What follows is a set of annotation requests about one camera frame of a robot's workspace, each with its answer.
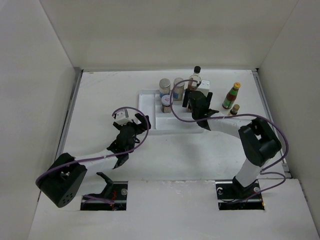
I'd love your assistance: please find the blue label spice jar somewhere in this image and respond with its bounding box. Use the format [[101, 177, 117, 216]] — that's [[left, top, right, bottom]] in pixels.
[[159, 78, 171, 98]]

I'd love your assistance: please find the pink label spice jar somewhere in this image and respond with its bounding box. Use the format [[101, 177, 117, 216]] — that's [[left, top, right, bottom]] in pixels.
[[172, 77, 185, 101]]

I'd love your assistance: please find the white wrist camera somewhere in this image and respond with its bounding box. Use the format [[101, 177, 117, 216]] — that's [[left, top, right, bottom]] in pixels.
[[197, 80, 211, 97], [113, 109, 131, 126]]

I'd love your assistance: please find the tall dark soy sauce bottle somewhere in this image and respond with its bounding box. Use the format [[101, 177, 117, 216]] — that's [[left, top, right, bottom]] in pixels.
[[187, 66, 201, 91]]

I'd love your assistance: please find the small yellow label bottle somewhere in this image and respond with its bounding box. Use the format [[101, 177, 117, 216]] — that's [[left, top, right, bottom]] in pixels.
[[228, 104, 240, 116]]

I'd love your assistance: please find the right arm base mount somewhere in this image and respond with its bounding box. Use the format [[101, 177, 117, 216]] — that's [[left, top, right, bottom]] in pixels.
[[215, 178, 265, 211]]

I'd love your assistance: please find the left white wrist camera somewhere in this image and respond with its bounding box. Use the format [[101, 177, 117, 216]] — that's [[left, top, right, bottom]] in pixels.
[[113, 109, 131, 126]]

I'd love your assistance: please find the red cap chili sauce bottle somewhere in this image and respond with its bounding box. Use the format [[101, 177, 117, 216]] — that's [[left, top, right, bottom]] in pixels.
[[222, 82, 241, 109]]

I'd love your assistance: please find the white divided organizer tray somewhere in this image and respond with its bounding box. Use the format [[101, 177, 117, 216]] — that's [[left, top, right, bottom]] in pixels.
[[138, 89, 204, 135]]

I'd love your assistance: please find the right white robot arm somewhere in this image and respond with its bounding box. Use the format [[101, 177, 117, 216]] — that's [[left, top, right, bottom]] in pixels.
[[186, 90, 282, 198]]

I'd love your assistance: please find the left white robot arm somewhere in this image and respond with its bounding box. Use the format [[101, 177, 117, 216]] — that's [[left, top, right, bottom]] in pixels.
[[35, 109, 151, 208]]

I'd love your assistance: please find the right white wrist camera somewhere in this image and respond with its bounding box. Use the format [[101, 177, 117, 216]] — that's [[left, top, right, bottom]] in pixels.
[[197, 80, 211, 97]]

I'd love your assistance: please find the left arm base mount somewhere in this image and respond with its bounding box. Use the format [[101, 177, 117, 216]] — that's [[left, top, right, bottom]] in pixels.
[[80, 172, 128, 212]]

